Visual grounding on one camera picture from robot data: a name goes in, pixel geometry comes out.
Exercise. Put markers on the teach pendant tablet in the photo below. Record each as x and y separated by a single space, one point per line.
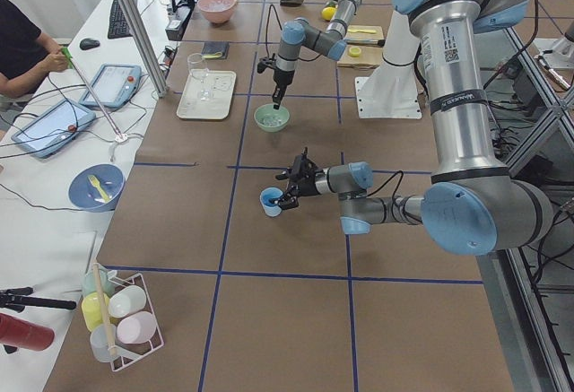
53 129
116 84

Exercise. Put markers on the red bottle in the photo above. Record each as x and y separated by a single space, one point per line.
17 333

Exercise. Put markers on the near teach pendant tablet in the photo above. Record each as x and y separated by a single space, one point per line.
53 129

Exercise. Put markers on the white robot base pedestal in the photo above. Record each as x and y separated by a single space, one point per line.
391 91

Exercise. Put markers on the black keyboard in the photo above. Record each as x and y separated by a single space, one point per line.
118 27

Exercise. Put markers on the pink bowl with ice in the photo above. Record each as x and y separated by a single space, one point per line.
217 11

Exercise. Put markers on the white wire cup rack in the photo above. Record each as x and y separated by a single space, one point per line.
103 340

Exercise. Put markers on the cream bear tray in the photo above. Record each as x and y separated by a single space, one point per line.
221 84

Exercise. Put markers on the clear wine glass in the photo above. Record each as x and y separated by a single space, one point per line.
199 71

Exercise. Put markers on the yellow cup in rack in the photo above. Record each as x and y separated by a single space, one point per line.
91 311

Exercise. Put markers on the light blue plastic cup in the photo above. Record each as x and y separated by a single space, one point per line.
269 201

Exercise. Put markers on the pink cup in rack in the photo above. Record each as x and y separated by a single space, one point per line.
137 328

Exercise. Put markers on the yellow plastic knife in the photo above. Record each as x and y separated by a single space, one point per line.
362 30

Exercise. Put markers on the blue bowl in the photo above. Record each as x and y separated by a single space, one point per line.
87 198

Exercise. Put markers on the yellow lemon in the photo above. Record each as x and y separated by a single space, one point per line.
328 13

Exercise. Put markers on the white cup in rack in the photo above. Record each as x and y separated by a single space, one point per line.
127 301

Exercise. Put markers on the yellow fork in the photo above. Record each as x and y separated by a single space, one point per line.
95 182

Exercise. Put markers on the green bowl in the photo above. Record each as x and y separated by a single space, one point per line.
270 119

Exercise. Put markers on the person in black shirt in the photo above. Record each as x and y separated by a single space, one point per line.
28 55

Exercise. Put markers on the far teach pendant tablet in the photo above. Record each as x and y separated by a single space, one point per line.
116 84

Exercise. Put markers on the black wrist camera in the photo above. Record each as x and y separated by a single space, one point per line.
303 167

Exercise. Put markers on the wooden cutting board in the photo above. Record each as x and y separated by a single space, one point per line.
370 56

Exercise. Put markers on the black computer mouse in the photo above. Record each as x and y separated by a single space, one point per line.
88 43

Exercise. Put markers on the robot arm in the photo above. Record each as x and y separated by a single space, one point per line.
300 33
473 206

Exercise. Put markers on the black tripod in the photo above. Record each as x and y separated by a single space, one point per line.
19 299

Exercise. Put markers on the steel muddler black tip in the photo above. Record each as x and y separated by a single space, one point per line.
366 42

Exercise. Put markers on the aluminium frame post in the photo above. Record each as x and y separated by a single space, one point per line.
144 46

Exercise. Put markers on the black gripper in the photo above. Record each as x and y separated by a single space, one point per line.
307 184
281 81

